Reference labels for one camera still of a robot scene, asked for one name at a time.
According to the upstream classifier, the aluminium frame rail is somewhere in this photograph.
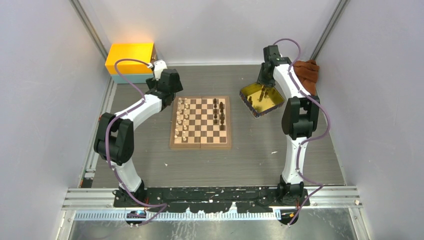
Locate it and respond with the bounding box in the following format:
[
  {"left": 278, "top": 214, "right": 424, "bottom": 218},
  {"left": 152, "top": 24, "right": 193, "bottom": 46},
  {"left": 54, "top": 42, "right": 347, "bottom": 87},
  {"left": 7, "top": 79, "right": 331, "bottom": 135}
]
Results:
[{"left": 62, "top": 186, "right": 363, "bottom": 225}]

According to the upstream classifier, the teal drawer box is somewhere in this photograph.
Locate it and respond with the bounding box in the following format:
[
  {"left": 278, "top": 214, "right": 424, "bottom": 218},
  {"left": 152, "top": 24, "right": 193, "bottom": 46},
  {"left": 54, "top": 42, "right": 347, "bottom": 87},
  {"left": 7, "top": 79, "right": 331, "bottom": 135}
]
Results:
[{"left": 110, "top": 73, "right": 154, "bottom": 84}]

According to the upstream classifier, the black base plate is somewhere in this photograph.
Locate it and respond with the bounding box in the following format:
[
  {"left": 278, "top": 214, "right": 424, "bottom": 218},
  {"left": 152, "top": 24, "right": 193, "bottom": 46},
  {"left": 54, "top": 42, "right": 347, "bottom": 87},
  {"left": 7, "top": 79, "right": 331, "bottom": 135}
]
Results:
[{"left": 113, "top": 186, "right": 308, "bottom": 214}]

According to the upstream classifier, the yellow drawer box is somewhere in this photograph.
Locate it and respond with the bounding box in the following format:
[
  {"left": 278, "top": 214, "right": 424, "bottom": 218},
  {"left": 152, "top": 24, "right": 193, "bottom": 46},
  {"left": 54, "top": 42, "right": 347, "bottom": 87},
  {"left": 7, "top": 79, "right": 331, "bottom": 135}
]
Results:
[{"left": 104, "top": 42, "right": 157, "bottom": 75}]

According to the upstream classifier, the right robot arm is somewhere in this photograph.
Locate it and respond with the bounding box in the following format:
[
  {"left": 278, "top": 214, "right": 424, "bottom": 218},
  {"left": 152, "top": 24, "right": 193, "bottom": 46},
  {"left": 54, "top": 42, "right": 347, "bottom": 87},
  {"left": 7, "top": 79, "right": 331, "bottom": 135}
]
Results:
[{"left": 257, "top": 45, "right": 320, "bottom": 206}]

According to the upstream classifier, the brown cloth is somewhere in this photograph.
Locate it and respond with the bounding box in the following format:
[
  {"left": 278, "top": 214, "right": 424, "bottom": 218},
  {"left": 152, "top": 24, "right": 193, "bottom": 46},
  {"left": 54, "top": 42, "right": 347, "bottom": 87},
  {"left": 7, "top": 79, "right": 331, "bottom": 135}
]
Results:
[{"left": 293, "top": 59, "right": 320, "bottom": 96}]

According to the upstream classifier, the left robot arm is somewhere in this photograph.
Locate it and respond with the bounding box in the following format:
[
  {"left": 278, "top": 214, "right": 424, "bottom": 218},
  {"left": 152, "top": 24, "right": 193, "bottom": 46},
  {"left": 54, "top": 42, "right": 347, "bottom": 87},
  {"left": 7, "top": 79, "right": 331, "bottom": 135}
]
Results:
[{"left": 93, "top": 69, "right": 183, "bottom": 207}]

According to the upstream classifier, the wooden chess board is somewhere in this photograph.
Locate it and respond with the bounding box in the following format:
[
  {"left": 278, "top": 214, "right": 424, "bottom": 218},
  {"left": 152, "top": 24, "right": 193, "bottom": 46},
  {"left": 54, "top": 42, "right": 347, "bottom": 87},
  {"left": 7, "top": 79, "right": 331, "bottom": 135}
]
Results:
[{"left": 169, "top": 96, "right": 232, "bottom": 150}]

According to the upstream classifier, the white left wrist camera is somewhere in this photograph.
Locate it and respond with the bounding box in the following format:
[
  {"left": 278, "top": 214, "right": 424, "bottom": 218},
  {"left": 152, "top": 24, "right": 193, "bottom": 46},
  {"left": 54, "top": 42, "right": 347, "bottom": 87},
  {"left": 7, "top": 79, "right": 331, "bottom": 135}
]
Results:
[{"left": 152, "top": 59, "right": 167, "bottom": 81}]

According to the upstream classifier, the yellow tin tray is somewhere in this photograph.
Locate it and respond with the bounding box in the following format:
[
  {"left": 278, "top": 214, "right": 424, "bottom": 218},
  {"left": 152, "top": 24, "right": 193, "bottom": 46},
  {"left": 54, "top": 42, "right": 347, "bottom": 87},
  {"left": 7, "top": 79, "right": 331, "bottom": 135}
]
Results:
[{"left": 239, "top": 82, "right": 285, "bottom": 119}]

